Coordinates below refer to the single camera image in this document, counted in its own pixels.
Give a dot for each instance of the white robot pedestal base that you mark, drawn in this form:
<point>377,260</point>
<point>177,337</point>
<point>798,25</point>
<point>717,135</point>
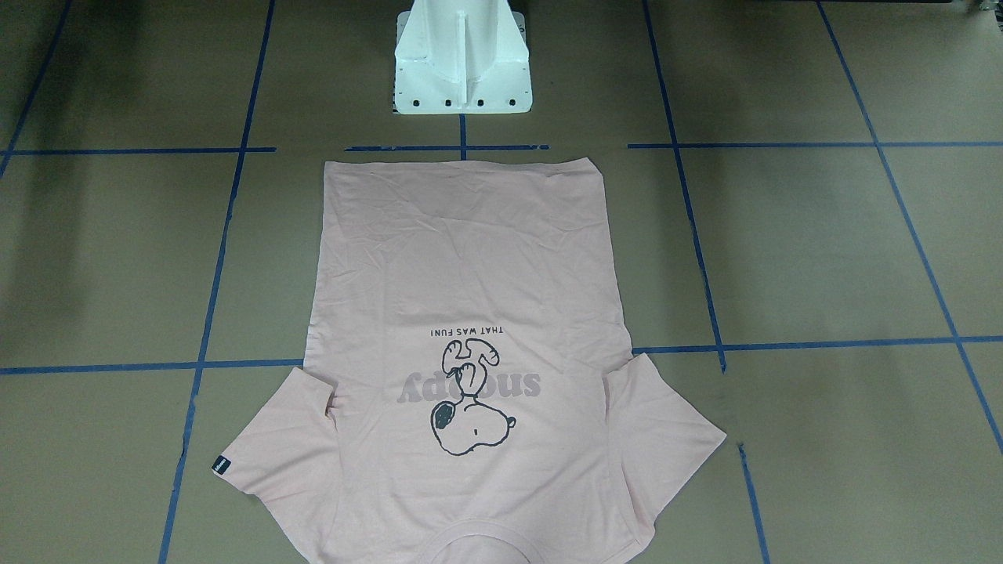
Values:
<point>461,57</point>

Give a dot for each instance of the pink Snoopy t-shirt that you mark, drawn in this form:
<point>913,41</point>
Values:
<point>468,392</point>

